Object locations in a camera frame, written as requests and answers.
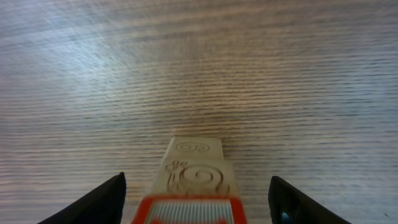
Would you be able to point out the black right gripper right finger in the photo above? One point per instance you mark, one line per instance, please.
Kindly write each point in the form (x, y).
(288, 205)

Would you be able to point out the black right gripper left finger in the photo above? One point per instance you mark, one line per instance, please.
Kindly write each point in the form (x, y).
(103, 205)

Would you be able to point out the blue top block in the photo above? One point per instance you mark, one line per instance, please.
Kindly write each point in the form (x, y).
(189, 177)

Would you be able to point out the yellow block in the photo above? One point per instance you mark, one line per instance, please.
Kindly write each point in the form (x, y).
(185, 147)

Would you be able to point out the red letter M block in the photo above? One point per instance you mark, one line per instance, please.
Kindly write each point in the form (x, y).
(190, 210)

